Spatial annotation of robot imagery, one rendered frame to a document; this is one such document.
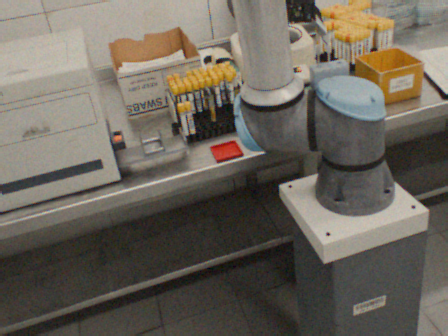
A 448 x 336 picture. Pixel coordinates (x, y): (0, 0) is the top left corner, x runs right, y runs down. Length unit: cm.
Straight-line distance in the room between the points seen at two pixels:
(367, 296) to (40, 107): 76
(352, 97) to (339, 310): 43
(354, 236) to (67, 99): 63
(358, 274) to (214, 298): 112
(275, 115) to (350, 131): 13
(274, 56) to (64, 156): 55
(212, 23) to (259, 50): 96
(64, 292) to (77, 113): 91
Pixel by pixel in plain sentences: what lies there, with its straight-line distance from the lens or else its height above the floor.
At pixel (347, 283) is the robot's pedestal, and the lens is 100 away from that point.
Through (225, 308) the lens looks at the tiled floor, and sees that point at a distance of 201.
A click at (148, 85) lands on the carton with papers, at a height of 97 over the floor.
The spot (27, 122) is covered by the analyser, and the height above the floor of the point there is 108.
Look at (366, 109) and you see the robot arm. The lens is 86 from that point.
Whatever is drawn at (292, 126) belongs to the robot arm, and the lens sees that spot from 87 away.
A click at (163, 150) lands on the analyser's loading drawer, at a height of 92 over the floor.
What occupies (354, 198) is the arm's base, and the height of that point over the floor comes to 95.
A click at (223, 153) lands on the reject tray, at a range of 121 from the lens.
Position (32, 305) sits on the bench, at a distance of 189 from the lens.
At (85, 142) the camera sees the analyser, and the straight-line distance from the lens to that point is 113.
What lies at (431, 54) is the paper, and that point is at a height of 89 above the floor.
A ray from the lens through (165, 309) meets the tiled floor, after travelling 206.
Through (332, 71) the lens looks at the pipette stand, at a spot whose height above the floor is 96.
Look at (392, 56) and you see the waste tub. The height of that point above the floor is 95.
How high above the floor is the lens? 154
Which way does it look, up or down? 30 degrees down
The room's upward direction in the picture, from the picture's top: 8 degrees counter-clockwise
